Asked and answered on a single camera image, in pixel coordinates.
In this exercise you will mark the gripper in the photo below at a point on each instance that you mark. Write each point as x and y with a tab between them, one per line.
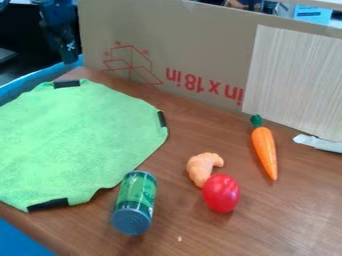
54	13

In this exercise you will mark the green cloth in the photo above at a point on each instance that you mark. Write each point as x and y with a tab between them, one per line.
71	140

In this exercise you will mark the cardboard box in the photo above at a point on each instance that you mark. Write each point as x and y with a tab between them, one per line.
178	50

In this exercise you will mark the green toy can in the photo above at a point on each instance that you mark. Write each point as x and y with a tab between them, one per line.
135	203

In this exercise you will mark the orange toy croissant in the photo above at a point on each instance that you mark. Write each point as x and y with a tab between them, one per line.
201	168

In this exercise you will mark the red toy tomato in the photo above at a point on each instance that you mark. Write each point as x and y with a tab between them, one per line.
221	193

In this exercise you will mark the orange toy carrot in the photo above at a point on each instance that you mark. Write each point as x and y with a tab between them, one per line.
265	148

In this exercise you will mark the light wooden board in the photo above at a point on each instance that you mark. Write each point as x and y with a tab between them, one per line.
294	80

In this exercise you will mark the blue box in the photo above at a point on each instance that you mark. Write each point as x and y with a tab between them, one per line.
311	13

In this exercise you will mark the white paper scrap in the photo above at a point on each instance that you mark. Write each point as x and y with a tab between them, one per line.
318	141

